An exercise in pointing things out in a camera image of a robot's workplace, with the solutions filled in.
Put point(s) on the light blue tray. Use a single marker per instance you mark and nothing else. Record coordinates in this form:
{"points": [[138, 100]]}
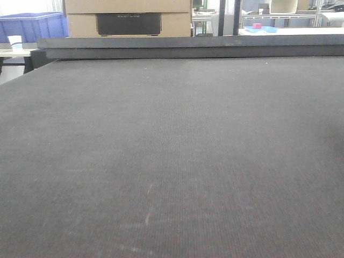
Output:
{"points": [[267, 29]]}

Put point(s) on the dark grey table back rail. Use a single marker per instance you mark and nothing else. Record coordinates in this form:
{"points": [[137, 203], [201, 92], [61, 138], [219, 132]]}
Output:
{"points": [[239, 46]]}

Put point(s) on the black vertical post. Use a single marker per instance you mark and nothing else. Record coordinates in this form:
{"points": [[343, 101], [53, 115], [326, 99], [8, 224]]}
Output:
{"points": [[221, 20]]}

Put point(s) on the blue plastic bin background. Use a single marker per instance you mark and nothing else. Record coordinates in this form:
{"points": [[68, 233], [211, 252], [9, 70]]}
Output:
{"points": [[32, 26]]}

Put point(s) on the large cardboard box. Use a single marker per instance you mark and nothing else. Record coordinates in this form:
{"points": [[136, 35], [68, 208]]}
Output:
{"points": [[128, 19]]}

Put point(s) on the white paper cup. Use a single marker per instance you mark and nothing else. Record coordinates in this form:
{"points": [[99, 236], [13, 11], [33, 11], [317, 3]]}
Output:
{"points": [[16, 43]]}

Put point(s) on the pink block on tray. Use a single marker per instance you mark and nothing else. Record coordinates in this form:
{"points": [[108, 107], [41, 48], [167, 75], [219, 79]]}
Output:
{"points": [[257, 26]]}

